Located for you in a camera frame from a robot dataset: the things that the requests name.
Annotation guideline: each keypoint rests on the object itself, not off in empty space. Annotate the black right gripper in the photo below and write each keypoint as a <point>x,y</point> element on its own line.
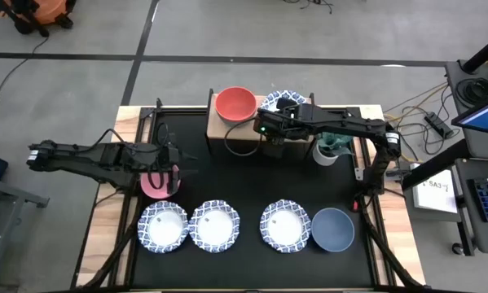
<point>284,122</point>

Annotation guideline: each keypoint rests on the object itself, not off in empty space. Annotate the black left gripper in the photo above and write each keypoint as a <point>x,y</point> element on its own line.
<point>173,179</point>

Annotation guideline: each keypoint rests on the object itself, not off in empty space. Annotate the blue patterned white paper bowl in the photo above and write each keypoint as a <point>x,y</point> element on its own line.
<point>285,227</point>
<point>163,228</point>
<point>214,227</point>
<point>272,99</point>

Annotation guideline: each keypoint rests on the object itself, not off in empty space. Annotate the pink plastic bowl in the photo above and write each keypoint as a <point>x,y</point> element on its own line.
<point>154,191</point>

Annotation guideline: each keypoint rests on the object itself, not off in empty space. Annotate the red plastic bowl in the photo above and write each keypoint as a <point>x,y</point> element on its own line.
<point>235,103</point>

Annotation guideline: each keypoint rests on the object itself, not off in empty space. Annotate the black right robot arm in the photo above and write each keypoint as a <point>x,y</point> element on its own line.
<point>349,124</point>

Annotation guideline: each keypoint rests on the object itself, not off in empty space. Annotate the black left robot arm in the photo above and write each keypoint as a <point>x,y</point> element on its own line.
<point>84,160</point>

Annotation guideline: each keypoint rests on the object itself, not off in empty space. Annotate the wooden shelf with black legs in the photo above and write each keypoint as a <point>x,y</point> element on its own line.
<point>219,132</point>

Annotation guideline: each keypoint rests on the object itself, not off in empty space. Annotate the white cup with teal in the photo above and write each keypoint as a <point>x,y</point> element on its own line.
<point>329,156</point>

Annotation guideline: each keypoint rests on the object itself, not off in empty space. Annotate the black table mat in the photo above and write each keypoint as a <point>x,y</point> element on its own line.
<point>247,183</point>

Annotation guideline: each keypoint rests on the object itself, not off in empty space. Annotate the small red plastic piece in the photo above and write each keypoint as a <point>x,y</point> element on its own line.
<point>355,206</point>

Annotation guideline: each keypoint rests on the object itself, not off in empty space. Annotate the slate blue plastic bowl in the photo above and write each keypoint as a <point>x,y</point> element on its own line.
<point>333,230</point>

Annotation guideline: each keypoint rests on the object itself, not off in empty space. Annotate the black power strip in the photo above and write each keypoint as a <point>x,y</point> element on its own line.
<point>439,125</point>

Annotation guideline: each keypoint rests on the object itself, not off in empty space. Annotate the black metal pole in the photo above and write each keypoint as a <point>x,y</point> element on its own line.
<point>435,164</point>
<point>486,51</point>

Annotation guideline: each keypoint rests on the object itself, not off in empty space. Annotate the white paper sign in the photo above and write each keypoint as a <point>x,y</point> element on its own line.
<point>435,197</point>

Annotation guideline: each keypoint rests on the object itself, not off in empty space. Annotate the grey side table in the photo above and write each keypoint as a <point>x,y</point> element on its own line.
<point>455,77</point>

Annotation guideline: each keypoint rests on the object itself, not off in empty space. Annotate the grey metal desk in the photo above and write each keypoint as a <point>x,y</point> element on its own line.
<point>3,203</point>

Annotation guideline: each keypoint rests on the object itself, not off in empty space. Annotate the computer monitor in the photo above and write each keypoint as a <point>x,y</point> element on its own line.
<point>482,118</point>

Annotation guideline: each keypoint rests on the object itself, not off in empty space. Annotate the orange round container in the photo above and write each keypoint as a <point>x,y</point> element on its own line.
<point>48,10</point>

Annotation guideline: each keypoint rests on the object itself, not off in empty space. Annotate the grey equipment cart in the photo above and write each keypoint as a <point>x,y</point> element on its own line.
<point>467,228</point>

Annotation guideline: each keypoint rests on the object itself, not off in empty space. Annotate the black caster wheel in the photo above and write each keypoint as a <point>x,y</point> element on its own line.
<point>457,248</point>

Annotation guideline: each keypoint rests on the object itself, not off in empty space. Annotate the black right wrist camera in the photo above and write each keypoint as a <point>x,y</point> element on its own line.
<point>264,126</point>

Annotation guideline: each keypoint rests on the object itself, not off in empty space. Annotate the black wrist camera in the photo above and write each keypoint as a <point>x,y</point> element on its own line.
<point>264,126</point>
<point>167,154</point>

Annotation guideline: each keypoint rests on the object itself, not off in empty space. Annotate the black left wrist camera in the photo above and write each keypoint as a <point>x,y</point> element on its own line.
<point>167,154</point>

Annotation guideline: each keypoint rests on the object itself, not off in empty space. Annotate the silver metal bracket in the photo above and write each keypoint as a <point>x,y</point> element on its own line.
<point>360,173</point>

